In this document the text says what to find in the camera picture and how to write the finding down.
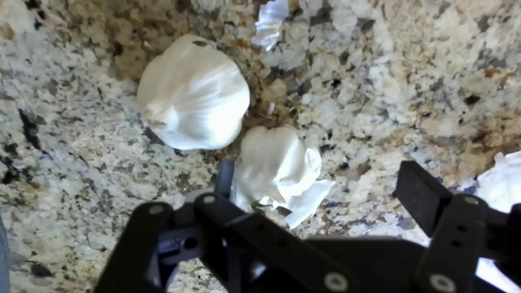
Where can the white garlic clove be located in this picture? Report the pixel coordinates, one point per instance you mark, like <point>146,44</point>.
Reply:
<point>278,169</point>

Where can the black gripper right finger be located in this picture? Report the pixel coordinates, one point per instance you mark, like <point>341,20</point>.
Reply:
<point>462,230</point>

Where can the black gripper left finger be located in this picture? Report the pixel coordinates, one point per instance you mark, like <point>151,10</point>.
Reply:
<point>247,252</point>

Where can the white garlic bulb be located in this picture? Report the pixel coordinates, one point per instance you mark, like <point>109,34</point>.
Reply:
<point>193,96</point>

